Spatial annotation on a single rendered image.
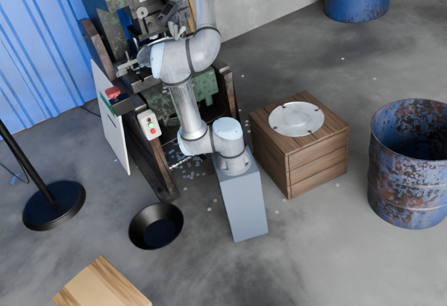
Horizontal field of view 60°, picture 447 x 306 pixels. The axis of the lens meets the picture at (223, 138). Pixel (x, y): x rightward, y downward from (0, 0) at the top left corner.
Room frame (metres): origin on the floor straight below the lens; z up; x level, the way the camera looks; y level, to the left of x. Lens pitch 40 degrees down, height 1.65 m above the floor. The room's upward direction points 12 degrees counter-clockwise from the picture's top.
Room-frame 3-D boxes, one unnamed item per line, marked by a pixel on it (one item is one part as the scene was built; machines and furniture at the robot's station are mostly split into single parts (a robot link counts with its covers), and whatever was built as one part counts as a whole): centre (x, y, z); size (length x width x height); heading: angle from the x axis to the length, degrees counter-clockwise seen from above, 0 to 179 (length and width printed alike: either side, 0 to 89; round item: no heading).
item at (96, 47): (1.94, 0.55, 0.45); 0.92 x 0.12 x 0.90; 23
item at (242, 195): (1.25, -0.02, 0.23); 0.18 x 0.18 x 0.45; 5
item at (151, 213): (1.32, 0.44, 0.04); 0.30 x 0.30 x 0.07
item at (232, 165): (1.25, -0.02, 0.50); 0.15 x 0.15 x 0.10
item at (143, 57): (1.80, 0.20, 0.78); 0.29 x 0.29 x 0.01
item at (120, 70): (1.85, 0.40, 0.76); 0.17 x 0.06 x 0.10; 113
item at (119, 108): (1.59, 0.44, 0.62); 0.10 x 0.06 x 0.20; 113
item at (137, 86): (1.92, 0.24, 0.68); 0.45 x 0.30 x 0.06; 113
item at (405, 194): (1.19, -0.85, 0.24); 0.42 x 0.42 x 0.48
